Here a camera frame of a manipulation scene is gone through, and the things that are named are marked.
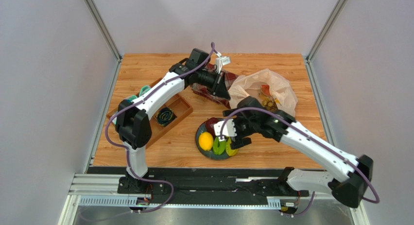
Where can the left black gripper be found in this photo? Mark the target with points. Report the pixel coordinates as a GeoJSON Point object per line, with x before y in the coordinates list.
{"type": "Point", "coordinates": [219, 88]}

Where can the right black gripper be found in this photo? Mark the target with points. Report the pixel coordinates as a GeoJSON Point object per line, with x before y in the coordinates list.
{"type": "Point", "coordinates": [238, 131]}

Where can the translucent plastic bag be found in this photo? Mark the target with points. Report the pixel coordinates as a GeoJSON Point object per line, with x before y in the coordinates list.
{"type": "Point", "coordinates": [250, 85]}

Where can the yellow fake banana piece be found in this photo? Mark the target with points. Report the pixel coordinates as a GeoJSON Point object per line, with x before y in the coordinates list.
{"type": "Point", "coordinates": [228, 149]}

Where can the red fake watermelon slice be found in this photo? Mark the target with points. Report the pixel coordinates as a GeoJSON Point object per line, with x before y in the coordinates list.
{"type": "Point", "coordinates": [265, 90]}

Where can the green fake fruit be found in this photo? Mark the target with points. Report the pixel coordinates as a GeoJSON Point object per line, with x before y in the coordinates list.
{"type": "Point", "coordinates": [219, 146]}

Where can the dark red fake fruit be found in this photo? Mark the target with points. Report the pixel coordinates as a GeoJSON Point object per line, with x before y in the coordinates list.
{"type": "Point", "coordinates": [209, 124]}

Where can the yellow fake fruit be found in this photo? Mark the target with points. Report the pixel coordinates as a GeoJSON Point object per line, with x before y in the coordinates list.
{"type": "Point", "coordinates": [206, 141]}

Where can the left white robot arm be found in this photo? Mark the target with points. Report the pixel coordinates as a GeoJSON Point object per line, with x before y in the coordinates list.
{"type": "Point", "coordinates": [198, 68]}

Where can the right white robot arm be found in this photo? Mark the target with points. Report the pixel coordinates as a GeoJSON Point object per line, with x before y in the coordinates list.
{"type": "Point", "coordinates": [346, 177]}

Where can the red plaid cloth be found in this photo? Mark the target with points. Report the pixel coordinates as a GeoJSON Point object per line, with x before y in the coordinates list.
{"type": "Point", "coordinates": [203, 91]}

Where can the wooden compartment tray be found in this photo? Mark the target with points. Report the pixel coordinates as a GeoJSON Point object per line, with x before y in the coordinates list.
{"type": "Point", "coordinates": [171, 111]}

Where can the blue ceramic plate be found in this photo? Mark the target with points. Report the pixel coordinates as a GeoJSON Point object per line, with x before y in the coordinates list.
{"type": "Point", "coordinates": [209, 154]}

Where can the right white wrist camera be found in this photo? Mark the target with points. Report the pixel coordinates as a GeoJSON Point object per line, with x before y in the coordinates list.
{"type": "Point", "coordinates": [225, 129]}

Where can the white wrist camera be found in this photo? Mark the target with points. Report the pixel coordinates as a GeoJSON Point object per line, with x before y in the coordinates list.
{"type": "Point", "coordinates": [225, 129]}
{"type": "Point", "coordinates": [220, 61]}

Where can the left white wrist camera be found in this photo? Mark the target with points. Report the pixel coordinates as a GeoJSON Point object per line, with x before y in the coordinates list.
{"type": "Point", "coordinates": [220, 61]}

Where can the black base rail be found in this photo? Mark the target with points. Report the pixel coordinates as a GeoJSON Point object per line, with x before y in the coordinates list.
{"type": "Point", "coordinates": [209, 186]}

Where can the aluminium frame rail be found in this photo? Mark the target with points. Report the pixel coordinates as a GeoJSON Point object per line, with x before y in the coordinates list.
{"type": "Point", "coordinates": [96, 190]}

